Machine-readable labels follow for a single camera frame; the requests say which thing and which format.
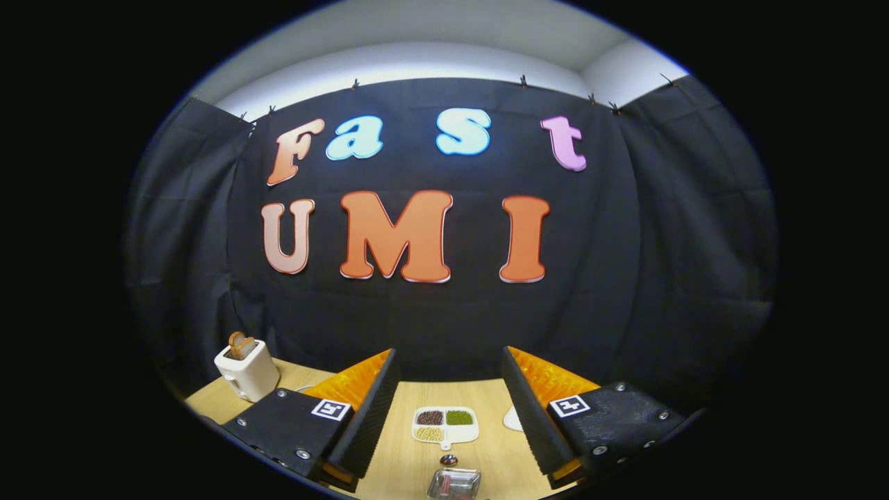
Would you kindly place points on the white toaster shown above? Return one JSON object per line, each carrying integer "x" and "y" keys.
{"x": 250, "y": 378}

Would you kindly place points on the dark brown beans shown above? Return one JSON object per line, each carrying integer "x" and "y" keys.
{"x": 430, "y": 417}

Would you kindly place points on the toast slice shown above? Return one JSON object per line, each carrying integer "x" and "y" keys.
{"x": 242, "y": 346}

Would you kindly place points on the green mung beans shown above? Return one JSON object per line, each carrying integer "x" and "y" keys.
{"x": 459, "y": 417}

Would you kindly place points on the white rice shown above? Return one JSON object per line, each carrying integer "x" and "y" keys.
{"x": 461, "y": 433}

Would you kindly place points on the yellow soybeans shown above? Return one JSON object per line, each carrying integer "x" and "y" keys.
{"x": 429, "y": 434}

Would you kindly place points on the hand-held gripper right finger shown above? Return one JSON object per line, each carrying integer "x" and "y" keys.
{"x": 528, "y": 410}

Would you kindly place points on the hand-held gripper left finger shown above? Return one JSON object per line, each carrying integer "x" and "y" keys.
{"x": 378, "y": 410}

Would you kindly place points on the white divided tray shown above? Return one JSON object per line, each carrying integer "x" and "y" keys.
{"x": 445, "y": 444}

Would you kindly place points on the small white plate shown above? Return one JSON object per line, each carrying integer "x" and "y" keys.
{"x": 512, "y": 420}

